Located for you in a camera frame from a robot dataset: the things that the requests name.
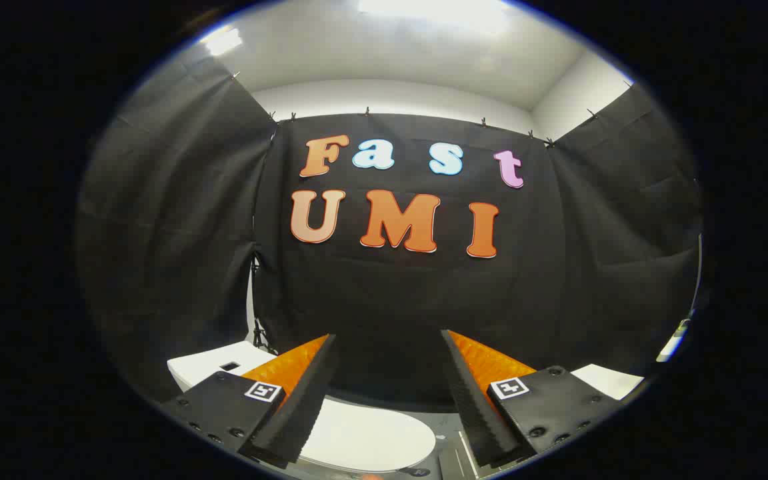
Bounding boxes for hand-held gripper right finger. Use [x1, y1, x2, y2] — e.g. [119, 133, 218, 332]
[441, 329, 623, 467]

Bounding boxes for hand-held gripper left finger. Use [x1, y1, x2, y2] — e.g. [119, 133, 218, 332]
[161, 333, 340, 469]

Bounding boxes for white toilet lid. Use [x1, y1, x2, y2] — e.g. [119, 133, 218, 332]
[299, 398, 437, 473]

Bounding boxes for white toilet tank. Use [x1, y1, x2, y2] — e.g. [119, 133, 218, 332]
[167, 341, 278, 392]

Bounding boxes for black light stand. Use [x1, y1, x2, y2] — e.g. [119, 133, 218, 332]
[253, 253, 278, 355]

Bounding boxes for black backdrop cloth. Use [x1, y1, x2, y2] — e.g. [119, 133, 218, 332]
[76, 57, 703, 404]

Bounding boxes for white drawer cabinet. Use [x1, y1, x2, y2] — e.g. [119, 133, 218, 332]
[571, 363, 645, 401]

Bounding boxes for white power strip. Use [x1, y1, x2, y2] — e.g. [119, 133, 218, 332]
[656, 319, 691, 363]

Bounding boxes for small ceiling light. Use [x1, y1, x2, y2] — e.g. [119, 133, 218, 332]
[201, 27, 243, 57]

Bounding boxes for large ceiling light panel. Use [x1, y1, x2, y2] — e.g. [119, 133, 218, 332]
[357, 0, 511, 31]

